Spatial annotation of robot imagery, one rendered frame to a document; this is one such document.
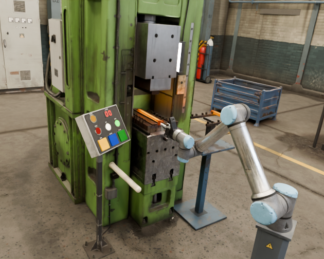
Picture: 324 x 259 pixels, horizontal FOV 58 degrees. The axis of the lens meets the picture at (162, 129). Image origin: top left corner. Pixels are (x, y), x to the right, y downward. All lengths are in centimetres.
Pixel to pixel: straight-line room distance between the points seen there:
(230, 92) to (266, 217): 464
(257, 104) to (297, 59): 444
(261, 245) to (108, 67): 163
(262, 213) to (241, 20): 1000
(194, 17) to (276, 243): 183
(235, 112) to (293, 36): 857
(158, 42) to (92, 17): 61
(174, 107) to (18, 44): 520
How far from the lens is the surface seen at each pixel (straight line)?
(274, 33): 1066
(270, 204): 184
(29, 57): 743
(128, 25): 229
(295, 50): 1023
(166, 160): 256
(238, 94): 616
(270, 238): 212
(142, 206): 269
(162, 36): 229
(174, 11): 251
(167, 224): 289
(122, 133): 209
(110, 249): 260
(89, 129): 190
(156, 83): 232
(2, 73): 736
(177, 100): 267
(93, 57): 258
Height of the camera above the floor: 179
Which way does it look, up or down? 20 degrees down
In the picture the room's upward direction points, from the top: 5 degrees clockwise
